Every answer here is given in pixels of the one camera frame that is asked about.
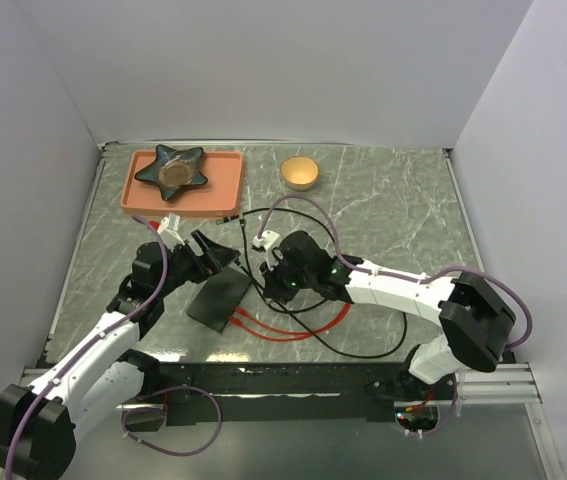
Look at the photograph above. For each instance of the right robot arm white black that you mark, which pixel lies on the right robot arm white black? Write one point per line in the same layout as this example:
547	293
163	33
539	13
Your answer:
474	319

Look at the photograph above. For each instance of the aluminium frame rail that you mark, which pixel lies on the aluminium frame rail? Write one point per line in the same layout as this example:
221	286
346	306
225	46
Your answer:
503	382

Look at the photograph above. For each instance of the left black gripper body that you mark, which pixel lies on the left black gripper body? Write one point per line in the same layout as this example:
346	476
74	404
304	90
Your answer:
184	265

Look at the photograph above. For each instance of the small yellow bowl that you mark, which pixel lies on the small yellow bowl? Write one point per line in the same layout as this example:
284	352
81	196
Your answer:
299	172

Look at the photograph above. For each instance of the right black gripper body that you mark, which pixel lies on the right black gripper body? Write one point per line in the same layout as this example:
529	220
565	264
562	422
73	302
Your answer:
288	281

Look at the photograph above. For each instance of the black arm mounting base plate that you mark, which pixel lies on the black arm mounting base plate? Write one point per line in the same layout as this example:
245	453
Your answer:
282	391

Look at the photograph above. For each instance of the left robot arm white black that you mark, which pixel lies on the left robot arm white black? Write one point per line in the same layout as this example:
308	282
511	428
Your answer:
42	423

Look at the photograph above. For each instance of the dark star-shaped dish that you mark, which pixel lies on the dark star-shaped dish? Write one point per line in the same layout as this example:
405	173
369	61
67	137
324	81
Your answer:
173	171

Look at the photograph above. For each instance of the salmon rectangular tray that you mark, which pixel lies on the salmon rectangular tray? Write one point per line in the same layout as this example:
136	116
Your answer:
220	197

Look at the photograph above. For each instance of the black network switch box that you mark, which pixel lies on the black network switch box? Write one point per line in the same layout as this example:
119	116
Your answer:
218	299

